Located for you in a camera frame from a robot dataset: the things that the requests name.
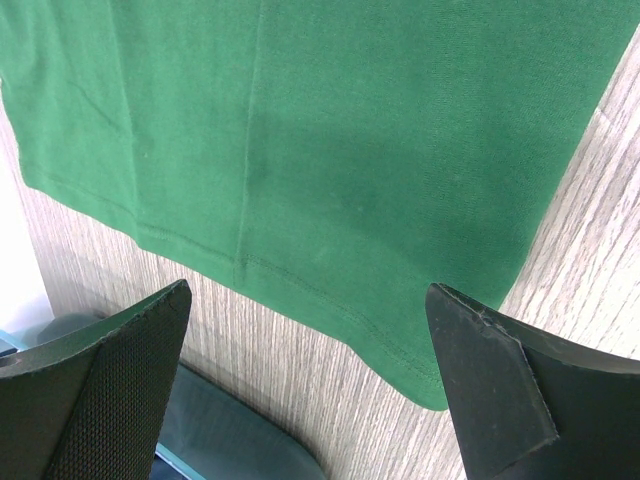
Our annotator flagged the green t shirt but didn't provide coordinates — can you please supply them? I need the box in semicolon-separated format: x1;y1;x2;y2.
1;1;639;410

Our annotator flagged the teal plastic basket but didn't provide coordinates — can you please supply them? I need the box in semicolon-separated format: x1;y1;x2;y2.
0;312;336;480

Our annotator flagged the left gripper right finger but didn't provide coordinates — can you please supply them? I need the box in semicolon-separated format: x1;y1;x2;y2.
425;283;639;479

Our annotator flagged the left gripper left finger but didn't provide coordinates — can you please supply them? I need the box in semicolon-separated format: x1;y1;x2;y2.
1;280;192;479

